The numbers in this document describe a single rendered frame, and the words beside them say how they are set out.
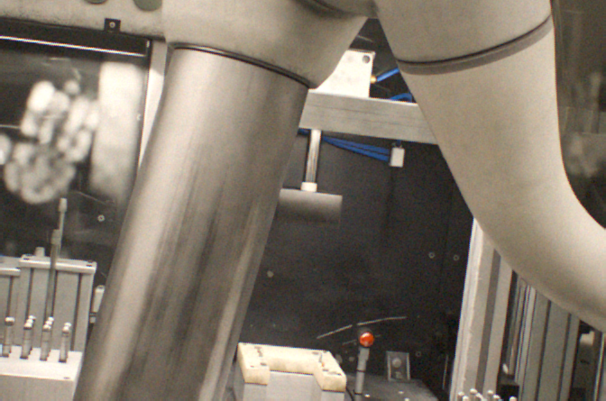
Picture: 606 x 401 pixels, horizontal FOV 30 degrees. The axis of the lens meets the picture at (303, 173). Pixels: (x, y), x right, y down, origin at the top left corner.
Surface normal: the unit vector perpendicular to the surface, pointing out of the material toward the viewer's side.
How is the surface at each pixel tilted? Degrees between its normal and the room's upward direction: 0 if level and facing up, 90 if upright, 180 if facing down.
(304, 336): 90
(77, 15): 90
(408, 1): 119
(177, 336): 86
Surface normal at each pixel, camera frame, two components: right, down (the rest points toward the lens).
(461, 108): -0.38, 0.61
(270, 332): 0.13, 0.07
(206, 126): -0.12, -0.09
